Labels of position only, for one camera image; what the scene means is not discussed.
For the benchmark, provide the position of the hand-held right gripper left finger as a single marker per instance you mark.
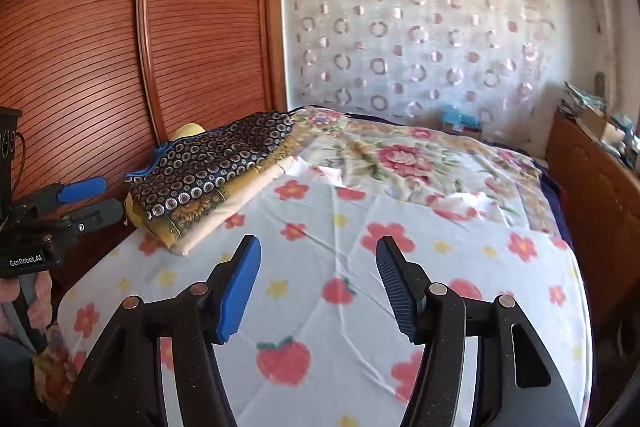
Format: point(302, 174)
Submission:
point(240, 292)

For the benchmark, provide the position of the dark blue patterned shirt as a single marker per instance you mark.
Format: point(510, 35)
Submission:
point(215, 162)

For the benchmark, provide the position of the low wooden cabinet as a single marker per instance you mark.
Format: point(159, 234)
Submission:
point(590, 187)

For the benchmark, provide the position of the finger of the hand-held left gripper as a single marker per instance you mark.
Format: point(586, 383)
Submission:
point(100, 213)
point(80, 190)

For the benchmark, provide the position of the brown slatted wooden wardrobe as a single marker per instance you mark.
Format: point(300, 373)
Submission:
point(100, 57)

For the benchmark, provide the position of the sheer circle-print curtain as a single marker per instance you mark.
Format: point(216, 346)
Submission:
point(400, 32)

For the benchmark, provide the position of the white bundled window curtain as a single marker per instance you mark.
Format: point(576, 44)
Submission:
point(597, 7)

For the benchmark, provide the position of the person's floral clothing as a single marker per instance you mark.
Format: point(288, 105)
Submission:
point(50, 372)

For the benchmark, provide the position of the person's left hand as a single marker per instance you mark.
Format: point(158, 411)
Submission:
point(40, 307)

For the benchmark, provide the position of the teal tissue box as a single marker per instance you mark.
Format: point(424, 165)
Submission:
point(457, 119)

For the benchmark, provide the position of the cardboard box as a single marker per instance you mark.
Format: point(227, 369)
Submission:
point(597, 122)

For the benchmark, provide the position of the white flower-print sheet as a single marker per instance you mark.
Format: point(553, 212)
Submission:
point(325, 257)

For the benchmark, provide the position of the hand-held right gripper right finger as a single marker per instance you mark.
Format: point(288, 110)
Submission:
point(400, 292)

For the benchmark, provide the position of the stack of papers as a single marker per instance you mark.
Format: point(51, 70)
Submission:
point(580, 99)

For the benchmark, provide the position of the yellow beige folded blanket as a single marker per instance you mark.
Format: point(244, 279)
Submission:
point(190, 217)

